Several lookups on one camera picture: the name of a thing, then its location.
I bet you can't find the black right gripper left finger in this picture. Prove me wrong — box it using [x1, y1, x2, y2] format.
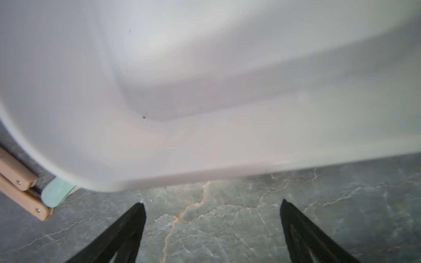
[68, 203, 146, 263]

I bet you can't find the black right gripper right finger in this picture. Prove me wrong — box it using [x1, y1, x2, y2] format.
[280, 199, 359, 263]

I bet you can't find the mint knife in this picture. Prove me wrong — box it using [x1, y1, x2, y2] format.
[41, 178, 80, 208]

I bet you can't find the white basin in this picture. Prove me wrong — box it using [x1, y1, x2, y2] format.
[1, 1, 421, 192]

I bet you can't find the peach knife bottom of pile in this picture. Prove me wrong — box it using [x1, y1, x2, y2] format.
[1, 175, 54, 221]

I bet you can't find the peach knife lower middle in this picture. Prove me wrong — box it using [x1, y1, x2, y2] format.
[1, 148, 38, 191]

